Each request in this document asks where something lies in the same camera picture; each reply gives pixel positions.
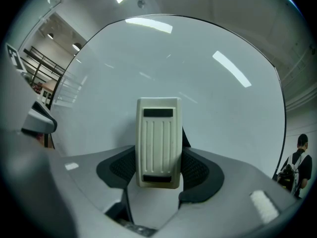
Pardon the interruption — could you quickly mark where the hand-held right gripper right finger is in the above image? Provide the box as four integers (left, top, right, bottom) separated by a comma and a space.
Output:
160, 147, 300, 238

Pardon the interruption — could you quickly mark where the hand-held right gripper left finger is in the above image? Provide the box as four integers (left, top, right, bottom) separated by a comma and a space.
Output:
49, 144, 137, 215

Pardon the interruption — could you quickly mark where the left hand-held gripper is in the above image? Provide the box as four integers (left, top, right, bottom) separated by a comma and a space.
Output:
5, 43, 58, 135

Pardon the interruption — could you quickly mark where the white eraser block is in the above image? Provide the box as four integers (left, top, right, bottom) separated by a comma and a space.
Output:
135, 97, 191, 190

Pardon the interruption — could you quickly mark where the large white board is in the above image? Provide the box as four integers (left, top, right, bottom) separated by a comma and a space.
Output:
49, 13, 288, 183

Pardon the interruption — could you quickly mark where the black railing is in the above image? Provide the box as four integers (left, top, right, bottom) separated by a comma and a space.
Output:
22, 46, 67, 86

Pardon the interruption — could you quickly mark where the white wall conduit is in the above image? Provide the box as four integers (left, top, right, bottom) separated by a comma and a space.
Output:
282, 41, 317, 114

